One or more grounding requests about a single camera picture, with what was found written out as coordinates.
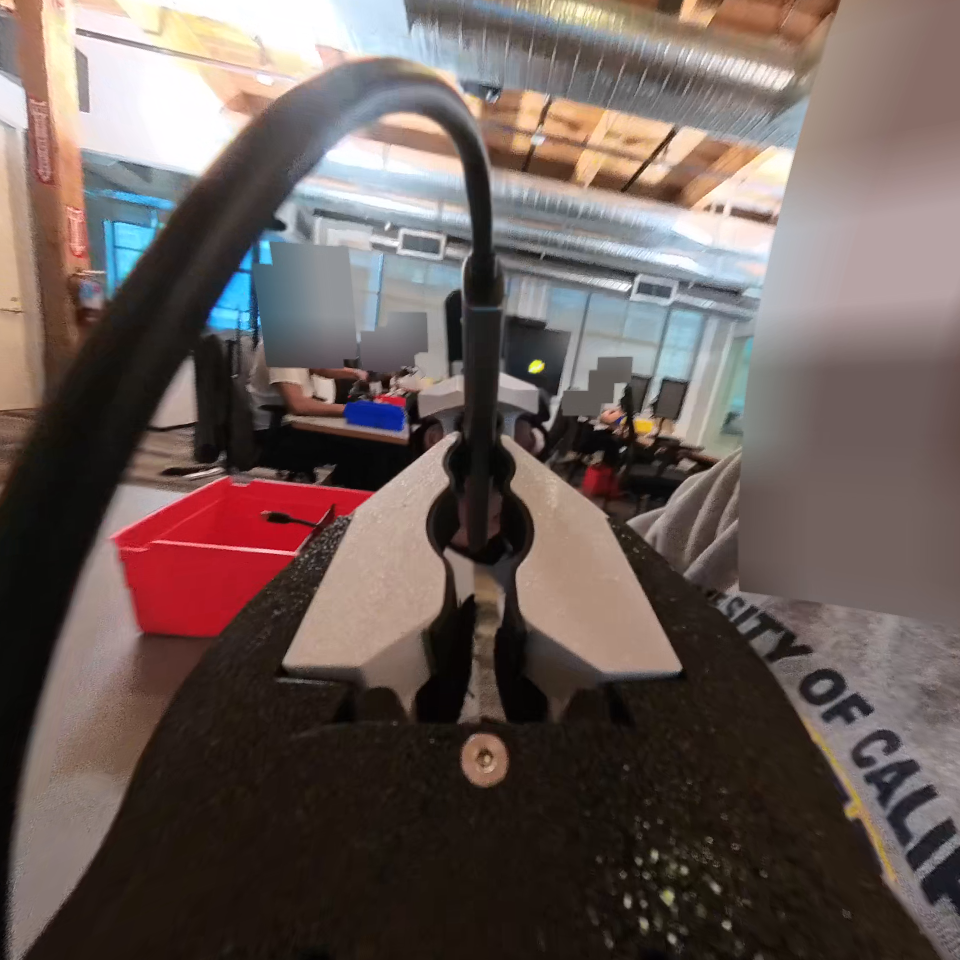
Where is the blue plastic bin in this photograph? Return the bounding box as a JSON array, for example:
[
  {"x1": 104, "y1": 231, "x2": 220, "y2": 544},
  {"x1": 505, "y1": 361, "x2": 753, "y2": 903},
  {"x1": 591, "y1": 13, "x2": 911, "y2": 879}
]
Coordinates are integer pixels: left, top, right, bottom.
[{"x1": 345, "y1": 400, "x2": 408, "y2": 433}]

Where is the silver spiral duct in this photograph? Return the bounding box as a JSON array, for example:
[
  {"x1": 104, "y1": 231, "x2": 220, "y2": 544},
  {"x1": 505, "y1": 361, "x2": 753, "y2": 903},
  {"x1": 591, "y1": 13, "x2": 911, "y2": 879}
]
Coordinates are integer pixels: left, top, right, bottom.
[{"x1": 404, "y1": 0, "x2": 826, "y2": 147}]

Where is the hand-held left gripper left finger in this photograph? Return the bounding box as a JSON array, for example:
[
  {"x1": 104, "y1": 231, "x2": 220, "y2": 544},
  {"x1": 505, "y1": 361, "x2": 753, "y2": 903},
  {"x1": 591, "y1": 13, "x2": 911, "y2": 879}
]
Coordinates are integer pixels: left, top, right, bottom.
[{"x1": 283, "y1": 433, "x2": 475, "y2": 724}]

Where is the person's right forearm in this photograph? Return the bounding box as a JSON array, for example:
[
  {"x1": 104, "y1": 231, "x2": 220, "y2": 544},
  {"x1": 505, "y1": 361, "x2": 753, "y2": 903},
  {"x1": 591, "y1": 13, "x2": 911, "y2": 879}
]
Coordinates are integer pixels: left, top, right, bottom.
[{"x1": 628, "y1": 448, "x2": 744, "y2": 593}]

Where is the wooden post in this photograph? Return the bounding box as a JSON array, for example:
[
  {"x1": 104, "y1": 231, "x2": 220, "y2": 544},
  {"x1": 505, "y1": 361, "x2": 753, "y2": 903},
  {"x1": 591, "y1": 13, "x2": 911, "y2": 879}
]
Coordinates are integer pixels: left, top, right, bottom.
[{"x1": 15, "y1": 0, "x2": 92, "y2": 376}]

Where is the red plastic bin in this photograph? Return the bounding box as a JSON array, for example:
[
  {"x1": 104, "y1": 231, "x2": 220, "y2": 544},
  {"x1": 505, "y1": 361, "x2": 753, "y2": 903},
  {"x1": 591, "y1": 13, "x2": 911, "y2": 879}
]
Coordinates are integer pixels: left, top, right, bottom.
[{"x1": 111, "y1": 477, "x2": 376, "y2": 639}]

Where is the black monitor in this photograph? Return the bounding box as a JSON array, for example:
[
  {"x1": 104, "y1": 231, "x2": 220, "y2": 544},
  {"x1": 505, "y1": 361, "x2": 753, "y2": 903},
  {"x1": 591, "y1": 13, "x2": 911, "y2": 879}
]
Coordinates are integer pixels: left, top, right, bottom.
[{"x1": 503, "y1": 319, "x2": 572, "y2": 396}]

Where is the wooden desk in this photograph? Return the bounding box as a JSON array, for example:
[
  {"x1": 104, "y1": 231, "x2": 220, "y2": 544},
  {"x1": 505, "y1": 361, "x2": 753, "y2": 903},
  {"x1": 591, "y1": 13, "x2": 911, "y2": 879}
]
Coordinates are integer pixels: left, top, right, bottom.
[{"x1": 288, "y1": 412, "x2": 414, "y2": 448}]

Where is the person's printed grey sweatshirt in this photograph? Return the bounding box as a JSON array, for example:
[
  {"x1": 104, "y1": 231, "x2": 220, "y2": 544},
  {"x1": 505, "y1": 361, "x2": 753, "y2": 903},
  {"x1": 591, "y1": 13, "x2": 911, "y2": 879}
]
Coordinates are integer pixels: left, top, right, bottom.
[{"x1": 700, "y1": 592, "x2": 960, "y2": 935}]

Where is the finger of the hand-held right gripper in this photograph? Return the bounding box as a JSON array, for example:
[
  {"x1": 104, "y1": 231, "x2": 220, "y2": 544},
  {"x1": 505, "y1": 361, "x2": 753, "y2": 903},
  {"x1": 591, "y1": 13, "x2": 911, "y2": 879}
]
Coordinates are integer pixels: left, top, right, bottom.
[
  {"x1": 495, "y1": 377, "x2": 543, "y2": 420},
  {"x1": 417, "y1": 377, "x2": 472, "y2": 423}
]

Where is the grey air duct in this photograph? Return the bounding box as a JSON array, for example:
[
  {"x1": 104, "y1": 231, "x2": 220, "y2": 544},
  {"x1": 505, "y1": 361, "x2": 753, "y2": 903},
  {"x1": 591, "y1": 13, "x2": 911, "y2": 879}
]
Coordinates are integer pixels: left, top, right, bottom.
[{"x1": 296, "y1": 179, "x2": 777, "y2": 280}]

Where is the black office chair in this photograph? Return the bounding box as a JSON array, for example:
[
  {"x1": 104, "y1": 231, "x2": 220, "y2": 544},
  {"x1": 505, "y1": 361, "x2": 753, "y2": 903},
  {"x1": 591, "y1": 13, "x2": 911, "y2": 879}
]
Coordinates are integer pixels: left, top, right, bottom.
[{"x1": 193, "y1": 330, "x2": 264, "y2": 469}]

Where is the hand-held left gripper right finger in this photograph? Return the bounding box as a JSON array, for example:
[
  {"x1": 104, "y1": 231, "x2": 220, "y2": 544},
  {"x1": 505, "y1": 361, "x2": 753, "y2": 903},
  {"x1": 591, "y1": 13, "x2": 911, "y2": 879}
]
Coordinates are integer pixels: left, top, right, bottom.
[{"x1": 491, "y1": 435, "x2": 683, "y2": 724}]

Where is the black hub cable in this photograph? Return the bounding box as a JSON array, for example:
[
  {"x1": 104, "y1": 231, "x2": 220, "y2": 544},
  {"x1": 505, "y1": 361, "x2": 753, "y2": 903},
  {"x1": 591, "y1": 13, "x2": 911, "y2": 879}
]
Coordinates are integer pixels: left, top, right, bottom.
[{"x1": 0, "y1": 56, "x2": 497, "y2": 833}]

